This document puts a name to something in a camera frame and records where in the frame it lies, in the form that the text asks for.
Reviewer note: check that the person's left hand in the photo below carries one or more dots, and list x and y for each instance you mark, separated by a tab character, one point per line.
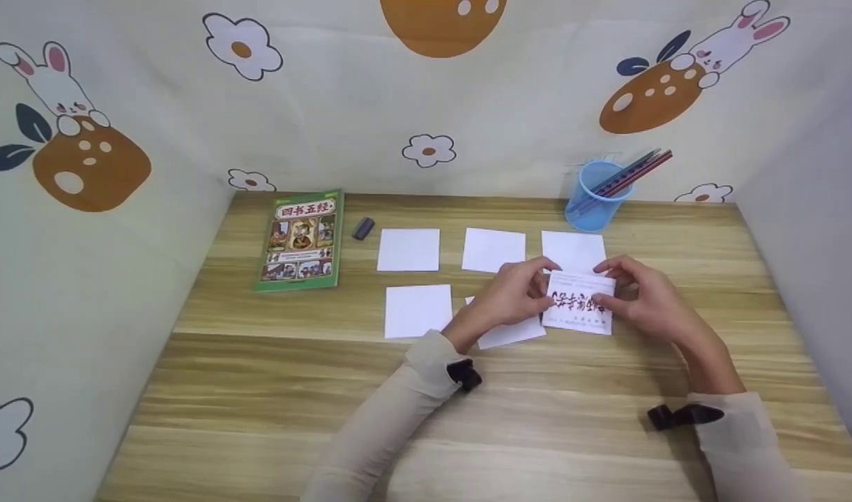
510	296

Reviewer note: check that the blank white paper card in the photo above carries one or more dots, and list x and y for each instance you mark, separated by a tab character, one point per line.
513	335
408	249
574	249
492	247
418	311

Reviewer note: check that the red pencil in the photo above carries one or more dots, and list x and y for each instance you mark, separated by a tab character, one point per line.
655	165

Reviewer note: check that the dark striped pencil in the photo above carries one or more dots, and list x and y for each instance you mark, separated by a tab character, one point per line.
645	166

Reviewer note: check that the dark grey eraser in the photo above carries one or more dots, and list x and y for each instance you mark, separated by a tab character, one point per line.
362	229

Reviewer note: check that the person's right forearm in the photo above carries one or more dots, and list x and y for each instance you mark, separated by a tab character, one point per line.
736	425

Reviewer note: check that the green comic cover book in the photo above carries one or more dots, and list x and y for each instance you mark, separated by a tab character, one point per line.
302	240

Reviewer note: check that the white card with printed text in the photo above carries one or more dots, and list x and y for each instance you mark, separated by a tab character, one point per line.
581	317

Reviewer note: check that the grey pencil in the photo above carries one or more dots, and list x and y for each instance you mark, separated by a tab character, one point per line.
638	164

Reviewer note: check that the clear blue pen cup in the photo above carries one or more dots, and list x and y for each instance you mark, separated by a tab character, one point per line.
597	209

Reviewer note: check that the person's left forearm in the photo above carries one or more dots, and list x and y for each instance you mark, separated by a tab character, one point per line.
391	425

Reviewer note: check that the person's right hand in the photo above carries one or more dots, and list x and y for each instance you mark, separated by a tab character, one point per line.
652	300

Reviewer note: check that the black wrist band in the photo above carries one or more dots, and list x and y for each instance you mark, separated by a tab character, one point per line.
466	376
684	415

